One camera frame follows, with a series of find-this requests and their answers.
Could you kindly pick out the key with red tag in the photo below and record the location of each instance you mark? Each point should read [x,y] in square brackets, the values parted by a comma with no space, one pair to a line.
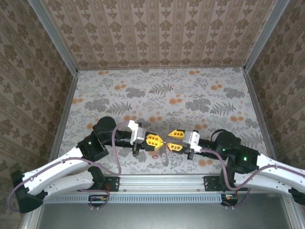
[169,147]
[153,156]

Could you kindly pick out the grey metal keyring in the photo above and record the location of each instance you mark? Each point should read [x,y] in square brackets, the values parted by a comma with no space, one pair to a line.
[164,159]

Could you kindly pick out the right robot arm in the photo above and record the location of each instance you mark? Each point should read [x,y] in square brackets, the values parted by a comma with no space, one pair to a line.
[278,176]

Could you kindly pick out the grey metal sheet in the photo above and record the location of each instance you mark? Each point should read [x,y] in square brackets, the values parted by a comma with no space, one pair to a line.
[162,214]

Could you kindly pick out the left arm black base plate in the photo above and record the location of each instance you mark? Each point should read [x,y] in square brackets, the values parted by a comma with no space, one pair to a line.
[114,183]

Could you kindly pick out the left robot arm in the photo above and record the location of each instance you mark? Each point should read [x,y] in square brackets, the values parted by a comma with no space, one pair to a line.
[52,171]

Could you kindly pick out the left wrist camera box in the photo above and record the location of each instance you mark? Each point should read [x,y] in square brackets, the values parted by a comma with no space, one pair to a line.
[137,132]

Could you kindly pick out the black connector box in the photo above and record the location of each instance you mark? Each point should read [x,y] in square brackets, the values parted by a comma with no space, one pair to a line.
[97,199]
[230,199]

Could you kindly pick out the aluminium side rail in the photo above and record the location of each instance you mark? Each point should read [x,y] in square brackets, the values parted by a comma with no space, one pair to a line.
[257,107]
[63,119]

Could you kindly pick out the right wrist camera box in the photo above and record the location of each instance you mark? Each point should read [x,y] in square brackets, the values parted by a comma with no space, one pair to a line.
[191,140]

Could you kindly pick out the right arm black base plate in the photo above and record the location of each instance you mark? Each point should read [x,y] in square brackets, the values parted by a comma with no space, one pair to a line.
[209,184]

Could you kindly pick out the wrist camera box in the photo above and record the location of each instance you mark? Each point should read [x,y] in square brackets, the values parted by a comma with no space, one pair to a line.
[191,140]
[137,132]

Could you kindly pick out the aluminium frame profile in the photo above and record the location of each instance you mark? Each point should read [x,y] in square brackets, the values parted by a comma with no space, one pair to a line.
[31,220]
[295,217]

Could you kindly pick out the aluminium mounting rail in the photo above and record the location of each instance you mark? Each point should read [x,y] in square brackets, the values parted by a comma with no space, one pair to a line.
[162,182]

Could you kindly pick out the aluminium corner post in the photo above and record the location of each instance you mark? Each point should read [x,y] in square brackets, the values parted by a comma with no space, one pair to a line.
[53,35]
[264,35]

